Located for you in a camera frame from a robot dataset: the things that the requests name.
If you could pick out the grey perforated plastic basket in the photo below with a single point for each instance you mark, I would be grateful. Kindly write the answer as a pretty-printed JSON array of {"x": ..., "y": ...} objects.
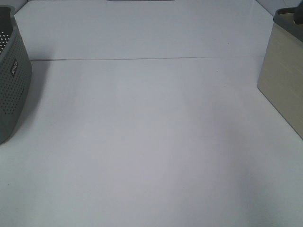
[{"x": 15, "y": 72}]

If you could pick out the beige basket with grey rim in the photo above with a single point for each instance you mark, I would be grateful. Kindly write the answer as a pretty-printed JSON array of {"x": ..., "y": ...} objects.
[{"x": 281, "y": 75}]

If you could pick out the dark navy towel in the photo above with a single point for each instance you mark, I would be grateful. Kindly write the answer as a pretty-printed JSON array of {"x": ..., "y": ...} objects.
[{"x": 298, "y": 17}]

